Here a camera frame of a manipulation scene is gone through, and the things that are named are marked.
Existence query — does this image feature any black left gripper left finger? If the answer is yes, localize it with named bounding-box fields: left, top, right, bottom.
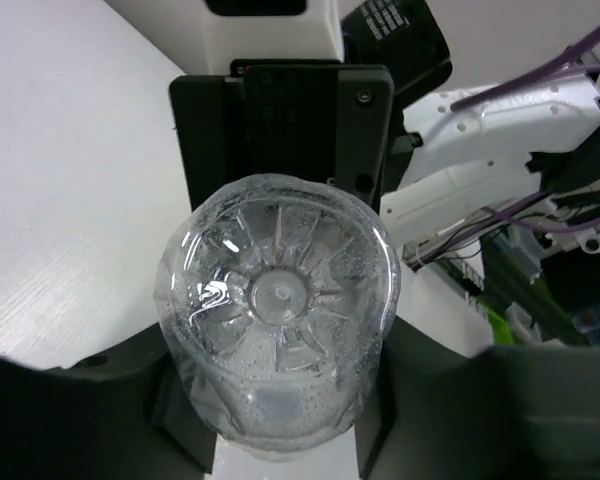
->
left=0, top=326, right=215, bottom=479

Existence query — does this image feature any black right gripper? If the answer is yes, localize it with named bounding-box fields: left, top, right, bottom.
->
left=169, top=60, right=452, bottom=209

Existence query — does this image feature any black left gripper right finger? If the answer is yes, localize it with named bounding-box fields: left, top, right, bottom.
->
left=355, top=319, right=600, bottom=479

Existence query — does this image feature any clear bottle blue label white cap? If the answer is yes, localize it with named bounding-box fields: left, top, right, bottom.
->
left=154, top=174, right=401, bottom=456

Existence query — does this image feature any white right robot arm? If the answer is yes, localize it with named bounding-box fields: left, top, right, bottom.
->
left=169, top=1, right=600, bottom=254

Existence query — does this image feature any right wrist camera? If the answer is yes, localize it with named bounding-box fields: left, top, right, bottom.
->
left=108, top=1, right=345, bottom=75

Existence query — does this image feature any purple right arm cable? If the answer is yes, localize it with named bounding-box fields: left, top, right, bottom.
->
left=404, top=9, right=600, bottom=266

